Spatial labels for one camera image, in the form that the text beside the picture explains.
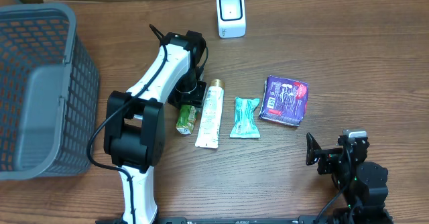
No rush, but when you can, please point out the green yellow drink carton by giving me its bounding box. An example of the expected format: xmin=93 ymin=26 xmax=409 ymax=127
xmin=176 ymin=105 xmax=197 ymax=135

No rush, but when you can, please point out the white tube gold cap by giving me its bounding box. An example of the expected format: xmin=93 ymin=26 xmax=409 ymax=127
xmin=195 ymin=79 xmax=225 ymax=149

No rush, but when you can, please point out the purple snack package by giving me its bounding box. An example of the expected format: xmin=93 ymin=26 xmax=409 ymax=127
xmin=259 ymin=75 xmax=309 ymax=127

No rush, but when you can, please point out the teal candy wrapper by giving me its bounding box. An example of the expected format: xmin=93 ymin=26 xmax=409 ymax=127
xmin=230 ymin=97 xmax=260 ymax=139

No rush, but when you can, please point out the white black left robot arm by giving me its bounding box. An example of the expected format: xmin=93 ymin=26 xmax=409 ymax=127
xmin=104 ymin=31 xmax=207 ymax=223

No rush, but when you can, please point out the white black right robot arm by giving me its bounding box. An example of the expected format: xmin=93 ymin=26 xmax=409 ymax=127
xmin=306 ymin=129 xmax=393 ymax=223

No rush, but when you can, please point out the white barcode scanner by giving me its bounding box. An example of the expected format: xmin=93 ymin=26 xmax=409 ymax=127
xmin=216 ymin=0 xmax=246 ymax=38

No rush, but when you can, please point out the dark grey plastic basket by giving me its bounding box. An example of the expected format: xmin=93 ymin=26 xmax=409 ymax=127
xmin=1 ymin=3 xmax=100 ymax=180

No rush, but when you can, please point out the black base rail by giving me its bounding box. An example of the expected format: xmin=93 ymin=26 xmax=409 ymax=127
xmin=95 ymin=216 xmax=336 ymax=224

